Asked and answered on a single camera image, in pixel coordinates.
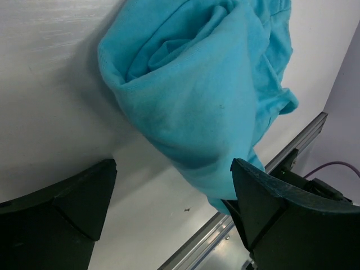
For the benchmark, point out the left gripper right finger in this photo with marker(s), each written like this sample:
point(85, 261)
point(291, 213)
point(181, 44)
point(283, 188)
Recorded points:
point(312, 233)

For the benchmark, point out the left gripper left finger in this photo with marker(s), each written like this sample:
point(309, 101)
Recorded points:
point(57, 227)

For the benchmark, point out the aluminium mounting rail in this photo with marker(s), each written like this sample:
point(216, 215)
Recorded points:
point(228, 241)

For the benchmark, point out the turquoise t shirt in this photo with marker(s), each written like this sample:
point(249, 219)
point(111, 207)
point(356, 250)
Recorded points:
point(201, 80)

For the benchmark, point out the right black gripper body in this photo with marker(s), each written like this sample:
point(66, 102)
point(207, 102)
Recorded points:
point(314, 186)

